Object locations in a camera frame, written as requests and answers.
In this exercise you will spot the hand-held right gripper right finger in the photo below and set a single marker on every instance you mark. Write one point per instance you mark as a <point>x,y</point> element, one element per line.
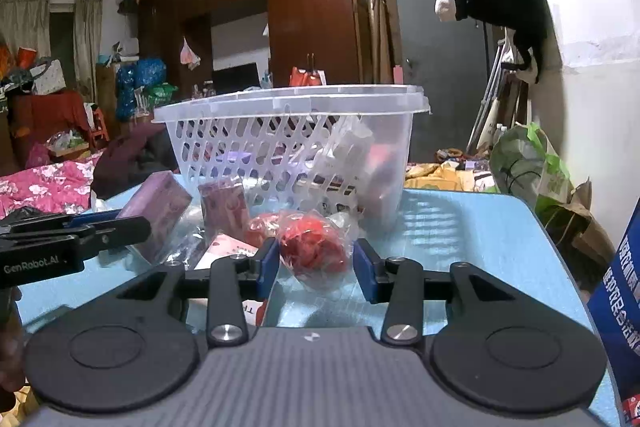
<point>364,269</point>

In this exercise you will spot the metal crutch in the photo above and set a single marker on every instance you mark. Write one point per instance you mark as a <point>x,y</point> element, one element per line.
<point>482,112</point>

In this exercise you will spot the white patterned bag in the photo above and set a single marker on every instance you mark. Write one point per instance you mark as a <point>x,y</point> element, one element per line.
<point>50,77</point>

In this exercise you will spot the blue patterned bag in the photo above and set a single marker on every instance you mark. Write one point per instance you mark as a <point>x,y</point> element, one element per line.
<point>145,74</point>

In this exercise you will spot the blue printed bag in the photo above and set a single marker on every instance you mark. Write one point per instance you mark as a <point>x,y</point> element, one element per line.
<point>620,307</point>

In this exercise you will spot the red printed package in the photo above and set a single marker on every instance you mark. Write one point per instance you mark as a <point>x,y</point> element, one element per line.
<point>632,412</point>

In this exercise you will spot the pink floral blanket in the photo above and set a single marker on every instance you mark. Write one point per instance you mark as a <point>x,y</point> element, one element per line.
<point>50,187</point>

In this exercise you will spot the wooden boards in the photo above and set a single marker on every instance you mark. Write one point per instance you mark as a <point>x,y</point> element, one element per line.
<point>377,32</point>

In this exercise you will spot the red covered cabinet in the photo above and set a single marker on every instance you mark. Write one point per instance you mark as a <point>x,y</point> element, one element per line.
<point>45,112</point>

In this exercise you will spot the green plastic bag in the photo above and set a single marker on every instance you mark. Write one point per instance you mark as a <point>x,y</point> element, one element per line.
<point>160,93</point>

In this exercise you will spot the purple tissue pack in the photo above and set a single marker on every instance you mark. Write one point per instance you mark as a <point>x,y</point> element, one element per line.
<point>155,207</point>

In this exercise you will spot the grey door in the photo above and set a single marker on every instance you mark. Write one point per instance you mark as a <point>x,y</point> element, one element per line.
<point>430,57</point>

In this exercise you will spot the orange plastic bag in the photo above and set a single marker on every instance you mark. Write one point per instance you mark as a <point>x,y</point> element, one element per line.
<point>306,78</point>

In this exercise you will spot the red item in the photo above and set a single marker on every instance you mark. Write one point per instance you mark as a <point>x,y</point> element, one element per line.
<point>260,229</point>
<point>312,247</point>

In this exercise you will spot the green white bag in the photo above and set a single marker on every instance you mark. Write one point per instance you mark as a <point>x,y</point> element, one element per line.
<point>550,177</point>

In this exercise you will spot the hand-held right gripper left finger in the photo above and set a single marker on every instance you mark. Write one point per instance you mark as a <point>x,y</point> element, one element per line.
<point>267,267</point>

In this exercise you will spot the brown paper bag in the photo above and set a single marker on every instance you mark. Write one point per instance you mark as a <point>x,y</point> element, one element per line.
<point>585,232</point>

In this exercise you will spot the dark wooden wardrobe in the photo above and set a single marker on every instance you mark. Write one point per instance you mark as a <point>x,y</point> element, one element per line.
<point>310,7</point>

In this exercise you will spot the person's left hand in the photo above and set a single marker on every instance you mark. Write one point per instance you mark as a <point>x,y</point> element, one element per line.
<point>10,347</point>

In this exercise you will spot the red plastic stool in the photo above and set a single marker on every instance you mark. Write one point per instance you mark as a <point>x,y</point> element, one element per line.
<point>100,124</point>

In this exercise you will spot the maroon clothing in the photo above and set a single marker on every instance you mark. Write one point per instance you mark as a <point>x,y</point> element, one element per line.
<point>130,157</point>

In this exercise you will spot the black monitor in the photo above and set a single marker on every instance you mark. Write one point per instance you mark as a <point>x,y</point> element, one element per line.
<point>235,79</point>

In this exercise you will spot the beige curtain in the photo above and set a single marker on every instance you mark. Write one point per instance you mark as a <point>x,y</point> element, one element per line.
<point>87,47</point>
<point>25,24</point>

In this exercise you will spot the small hanging plastic bag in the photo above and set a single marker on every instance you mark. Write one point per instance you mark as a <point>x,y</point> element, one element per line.
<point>190,56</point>

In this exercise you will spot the white plastic basket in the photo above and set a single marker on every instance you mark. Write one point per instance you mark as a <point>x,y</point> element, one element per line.
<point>225,142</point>

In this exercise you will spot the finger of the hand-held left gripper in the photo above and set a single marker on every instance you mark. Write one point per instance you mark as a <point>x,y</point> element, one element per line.
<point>120,229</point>
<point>45,223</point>

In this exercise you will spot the yellow patterned blanket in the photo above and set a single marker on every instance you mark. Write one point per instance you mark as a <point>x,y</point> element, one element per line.
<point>440,177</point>

